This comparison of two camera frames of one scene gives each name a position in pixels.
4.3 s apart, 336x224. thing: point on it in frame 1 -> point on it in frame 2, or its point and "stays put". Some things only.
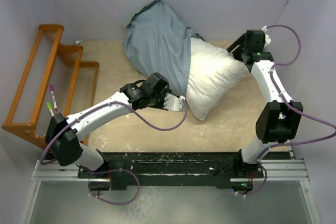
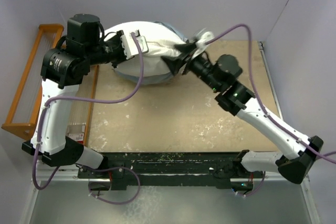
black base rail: (131, 169) stays put
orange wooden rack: (56, 82) stays put
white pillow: (211, 71) -> (161, 41)
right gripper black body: (238, 53) -> (200, 59)
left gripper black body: (160, 98) -> (112, 51)
